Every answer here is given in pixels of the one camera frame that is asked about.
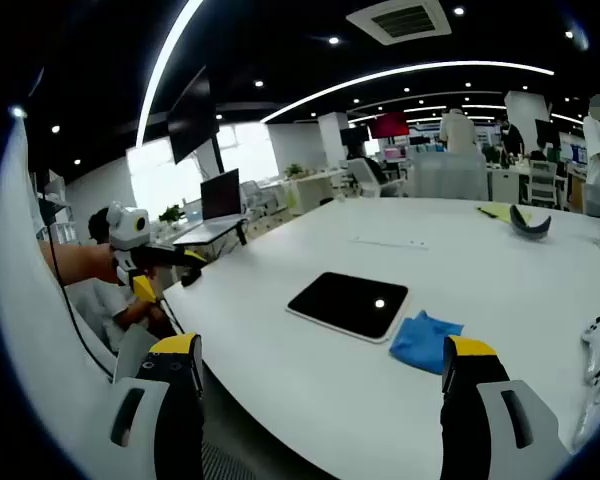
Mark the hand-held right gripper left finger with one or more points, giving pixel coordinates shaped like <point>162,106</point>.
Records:
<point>177,430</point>

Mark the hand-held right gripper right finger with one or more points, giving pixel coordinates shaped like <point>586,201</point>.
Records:
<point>467,430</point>

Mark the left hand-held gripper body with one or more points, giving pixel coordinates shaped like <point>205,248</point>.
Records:
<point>125,225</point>

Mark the blue cleaning cloth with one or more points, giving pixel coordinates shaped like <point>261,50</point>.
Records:
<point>422,340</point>

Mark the black tablet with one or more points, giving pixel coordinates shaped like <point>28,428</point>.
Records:
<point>347,305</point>

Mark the yellow cloth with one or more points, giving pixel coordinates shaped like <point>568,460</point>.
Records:
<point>497,211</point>

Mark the black desk clamp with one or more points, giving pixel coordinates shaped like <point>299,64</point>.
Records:
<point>192,276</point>

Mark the green potted plant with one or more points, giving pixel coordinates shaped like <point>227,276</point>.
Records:
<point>171,214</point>
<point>295,171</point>

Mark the laptop on stand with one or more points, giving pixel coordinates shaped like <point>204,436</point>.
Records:
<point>220,200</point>

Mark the hanging black monitor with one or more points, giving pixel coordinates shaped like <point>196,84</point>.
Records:
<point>192,117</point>

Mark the white game controller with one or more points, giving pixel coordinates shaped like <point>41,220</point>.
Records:
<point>594,360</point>

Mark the white strip on table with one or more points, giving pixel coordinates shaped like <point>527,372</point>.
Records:
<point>389,242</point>

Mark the grey curved headband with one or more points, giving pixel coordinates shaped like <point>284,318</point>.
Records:
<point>527,226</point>

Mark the white mesh office chair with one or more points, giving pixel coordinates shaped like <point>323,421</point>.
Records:
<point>372,177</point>

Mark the grey desk partition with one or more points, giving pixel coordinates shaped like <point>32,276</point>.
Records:
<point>447,175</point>

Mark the ceiling air vent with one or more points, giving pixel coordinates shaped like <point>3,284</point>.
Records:
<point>400,21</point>

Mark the red wall screen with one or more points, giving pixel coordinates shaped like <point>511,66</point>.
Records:
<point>389,125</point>

